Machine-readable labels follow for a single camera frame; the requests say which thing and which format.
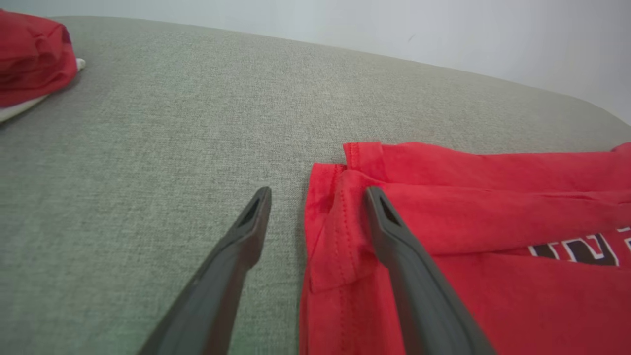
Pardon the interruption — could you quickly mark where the red Bulls 23 jersey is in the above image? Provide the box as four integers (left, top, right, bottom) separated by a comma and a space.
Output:
299, 142, 631, 355

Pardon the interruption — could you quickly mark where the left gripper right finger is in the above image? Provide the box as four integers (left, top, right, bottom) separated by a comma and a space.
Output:
365, 186, 496, 355

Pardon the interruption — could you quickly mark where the red shorts white side stripe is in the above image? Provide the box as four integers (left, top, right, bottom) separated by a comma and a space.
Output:
0, 9, 86, 123

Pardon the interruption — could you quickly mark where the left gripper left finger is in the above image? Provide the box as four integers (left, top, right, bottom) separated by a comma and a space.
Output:
138, 186, 273, 355

